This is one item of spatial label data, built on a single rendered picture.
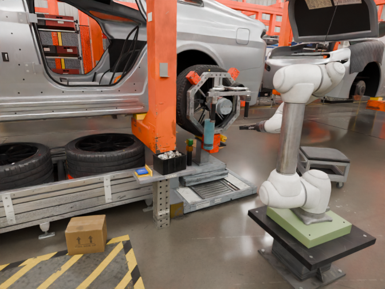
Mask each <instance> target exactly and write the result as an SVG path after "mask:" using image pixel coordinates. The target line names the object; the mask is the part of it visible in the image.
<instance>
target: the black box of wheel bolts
mask: <svg viewBox="0 0 385 289"><path fill-rule="evenodd" d="M186 156H187V155H186V154H184V153H182V152H180V151H178V150H176V149H175V150H170V151H165V152H162V153H157V154H153V169H154V170H155V171H157V172H158V173H160V174H161V175H162V176H164V175H167V174H171V173H175V172H178V171H182V170H186Z"/></svg>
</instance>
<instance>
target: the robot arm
mask: <svg viewBox="0 0 385 289"><path fill-rule="evenodd" d="M344 74H345V67H344V65H343V64H341V63H339V62H331V63H328V64H327V65H312V64H293V65H288V66H285V67H283V68H281V69H279V70H278V71H277V72H276V73H275V75H274V78H273V85H274V88H275V90H276V91H277V92H279V93H280V95H281V99H282V101H283V103H282V104H281V105H280V106H279V107H278V109H277V111H276V113H275V114H274V116H273V117H272V118H270V119H269V120H264V121H261V122H257V123H256V124H254V125H251V126H246V125H245V126H240V127H239V129H240V130H257V131H258V132H270V133H274V134H276V133H280V141H279V147H278V157H277V166H276V169H274V170H273V171H272V172H271V173H270V176H269V178H268V180H267V181H265V182H264V183H263V184H262V185H261V187H260V191H259V194H260V199H261V201H262V202H263V203H264V204H265V205H267V206H269V207H271V208H276V209H290V210H291V211H292V212H293V213H294V214H295V215H296V216H297V217H298V218H299V219H301V220H302V222H303V223H304V224H305V225H307V226H309V225H311V224H317V223H321V222H332V221H333V218H332V217H330V216H329V215H327V214H326V212H328V211H330V207H328V203H329V198H330V195H331V182H330V179H329V178H328V176H327V174H325V173H324V172H322V171H320V170H309V171H307V172H305V173H304V174H303V175H302V177H299V175H298V174H297V173H296V167H297V159H298V151H299V147H300V139H301V131H302V126H303V118H304V111H305V106H306V105H307V104H309V103H311V102H313V101H314V100H316V99H318V98H320V97H322V96H324V95H325V94H327V93H328V92H330V91H331V90H333V89H334V87H336V86H337V85H338V84H339V82H341V80H342V78H343V77H344Z"/></svg>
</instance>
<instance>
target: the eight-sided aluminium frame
mask: <svg viewBox="0 0 385 289"><path fill-rule="evenodd" d="M209 77H223V78H224V79H225V80H226V81H227V83H228V85H229V86H231V85H232V84H233V83H235V81H234V79H233V78H232V77H231V74H230V73H226V72H203V73H202V74H201V76H200V78H201V80H200V82H199V83H198V84H197V85H192V86H191V87H190V89H188V91H187V106H186V118H187V119H188V120H189V121H190V122H191V123H192V124H193V126H194V127H195V128H196V129H197V130H198V131H199V132H200V133H201V134H204V128H203V127H202V126H201V125H200V123H199V122H198V121H197V120H196V119H195V118H194V94H195V93H196V91H197V90H198V89H199V88H200V87H201V86H202V85H203V83H204V82H205V81H206V80H207V79H208V78H209ZM240 104H241V101H240V95H234V99H233V111H232V113H231V114H230V116H229V117H228V118H227V119H226V120H225V122H224V123H223V124H222V125H221V126H220V127H216V128H214V133H215V134H218V133H223V132H225V131H227V129H228V128H229V127H230V126H231V124H232V123H233V122H234V121H235V120H236V118H237V117H238V116H239V113H240Z"/></svg>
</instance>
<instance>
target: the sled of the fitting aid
mask: <svg viewBox="0 0 385 289"><path fill-rule="evenodd" d="M228 173H229V170H228V169H226V168H224V169H219V170H214V171H208V172H205V173H200V174H194V175H191V174H189V175H184V176H180V177H179V182H180V183H181V184H182V185H183V186H184V187H186V186H191V185H195V184H199V183H203V182H208V181H213V180H216V179H221V178H225V177H228Z"/></svg>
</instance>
